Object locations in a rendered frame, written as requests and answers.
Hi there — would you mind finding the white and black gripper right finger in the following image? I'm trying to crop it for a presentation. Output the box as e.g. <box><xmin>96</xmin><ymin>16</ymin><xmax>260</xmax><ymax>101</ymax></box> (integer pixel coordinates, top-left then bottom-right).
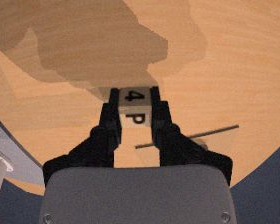
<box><xmin>150</xmin><ymin>86</ymin><xmax>233</xmax><ymax>188</ymax></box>

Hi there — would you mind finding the tan flat mat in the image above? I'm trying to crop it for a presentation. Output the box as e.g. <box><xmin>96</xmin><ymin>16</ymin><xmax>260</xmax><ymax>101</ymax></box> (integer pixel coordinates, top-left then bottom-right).
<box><xmin>136</xmin><ymin>125</ymin><xmax>240</xmax><ymax>167</ymax></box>

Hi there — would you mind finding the beige letter block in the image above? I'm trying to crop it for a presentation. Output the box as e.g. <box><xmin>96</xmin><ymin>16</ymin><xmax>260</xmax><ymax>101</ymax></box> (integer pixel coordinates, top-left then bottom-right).
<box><xmin>201</xmin><ymin>145</ymin><xmax>208</xmax><ymax>151</ymax></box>
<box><xmin>118</xmin><ymin>87</ymin><xmax>152</xmax><ymax>128</ymax></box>

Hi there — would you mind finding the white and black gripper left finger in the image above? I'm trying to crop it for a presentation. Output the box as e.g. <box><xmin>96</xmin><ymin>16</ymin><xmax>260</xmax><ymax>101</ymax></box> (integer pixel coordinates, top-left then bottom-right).
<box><xmin>42</xmin><ymin>88</ymin><xmax>122</xmax><ymax>188</ymax></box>

